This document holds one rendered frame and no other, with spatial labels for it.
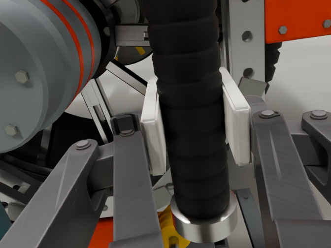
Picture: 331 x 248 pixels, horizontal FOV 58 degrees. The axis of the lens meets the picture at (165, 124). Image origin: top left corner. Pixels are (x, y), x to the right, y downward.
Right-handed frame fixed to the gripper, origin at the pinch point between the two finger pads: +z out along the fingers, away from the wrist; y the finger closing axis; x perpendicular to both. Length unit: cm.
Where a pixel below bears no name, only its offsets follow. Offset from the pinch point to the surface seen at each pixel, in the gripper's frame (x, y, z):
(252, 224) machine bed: -75, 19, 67
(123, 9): 2, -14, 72
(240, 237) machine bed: -75, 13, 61
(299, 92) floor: -83, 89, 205
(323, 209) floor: -83, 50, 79
